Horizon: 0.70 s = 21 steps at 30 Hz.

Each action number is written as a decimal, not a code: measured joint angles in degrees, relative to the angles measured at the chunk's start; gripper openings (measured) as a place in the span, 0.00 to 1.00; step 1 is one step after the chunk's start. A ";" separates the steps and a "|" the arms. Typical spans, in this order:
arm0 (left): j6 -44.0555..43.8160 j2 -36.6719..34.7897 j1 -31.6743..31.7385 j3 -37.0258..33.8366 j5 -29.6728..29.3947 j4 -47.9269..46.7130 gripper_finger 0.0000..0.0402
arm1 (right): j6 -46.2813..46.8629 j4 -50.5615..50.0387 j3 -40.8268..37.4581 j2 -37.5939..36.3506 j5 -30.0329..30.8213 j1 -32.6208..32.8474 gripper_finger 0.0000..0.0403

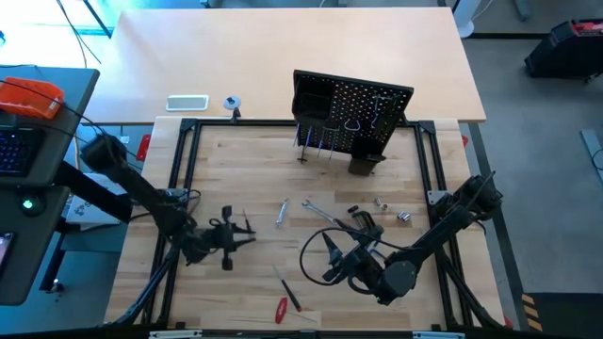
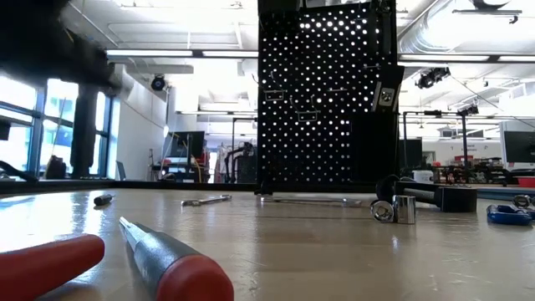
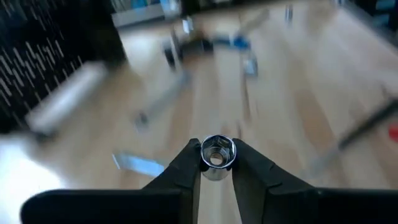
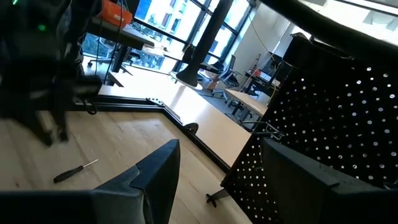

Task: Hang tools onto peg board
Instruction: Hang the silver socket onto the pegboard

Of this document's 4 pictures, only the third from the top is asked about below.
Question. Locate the chrome socket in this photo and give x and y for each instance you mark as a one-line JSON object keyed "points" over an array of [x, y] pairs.
{"points": [[250, 67], [217, 175], [188, 25]]}

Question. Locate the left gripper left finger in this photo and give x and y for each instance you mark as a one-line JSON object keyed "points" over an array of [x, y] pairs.
{"points": [[124, 205]]}

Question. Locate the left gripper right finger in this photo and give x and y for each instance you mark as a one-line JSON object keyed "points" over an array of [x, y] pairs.
{"points": [[311, 205]]}

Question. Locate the small screw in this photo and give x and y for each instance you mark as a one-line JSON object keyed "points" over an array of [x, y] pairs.
{"points": [[289, 13]]}

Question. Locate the black perforated pegboard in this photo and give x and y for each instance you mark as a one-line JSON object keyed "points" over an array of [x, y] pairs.
{"points": [[102, 37]]}

